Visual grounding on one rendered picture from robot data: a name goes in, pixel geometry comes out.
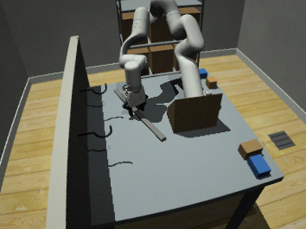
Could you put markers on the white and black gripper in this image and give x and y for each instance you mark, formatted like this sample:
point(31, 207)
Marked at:
point(134, 98)

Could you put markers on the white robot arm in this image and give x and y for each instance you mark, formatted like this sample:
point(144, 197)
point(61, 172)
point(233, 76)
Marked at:
point(179, 27)

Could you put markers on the grey wall panel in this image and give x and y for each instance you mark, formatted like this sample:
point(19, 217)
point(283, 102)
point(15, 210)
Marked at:
point(69, 193)

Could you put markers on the blue rectangular block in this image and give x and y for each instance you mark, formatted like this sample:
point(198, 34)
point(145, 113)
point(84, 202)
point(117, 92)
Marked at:
point(258, 166)
point(203, 73)

